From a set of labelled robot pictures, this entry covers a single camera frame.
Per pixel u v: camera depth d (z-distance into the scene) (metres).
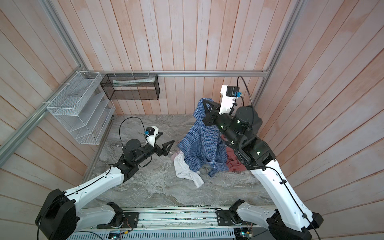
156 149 0.67
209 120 0.46
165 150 0.68
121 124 1.13
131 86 1.04
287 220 0.38
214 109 0.47
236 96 0.42
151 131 0.63
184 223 0.73
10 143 0.53
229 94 0.43
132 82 0.90
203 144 0.64
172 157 0.91
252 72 0.95
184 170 0.84
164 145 0.67
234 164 0.88
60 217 0.40
